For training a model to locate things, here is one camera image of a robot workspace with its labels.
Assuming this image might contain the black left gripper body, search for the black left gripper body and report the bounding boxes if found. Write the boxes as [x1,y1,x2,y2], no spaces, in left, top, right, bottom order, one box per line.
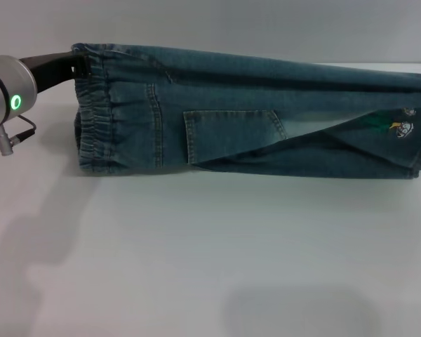
[18,50,79,96]

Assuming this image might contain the blue denim shorts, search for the blue denim shorts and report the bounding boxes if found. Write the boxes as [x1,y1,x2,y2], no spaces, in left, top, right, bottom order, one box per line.
[71,41,421,180]

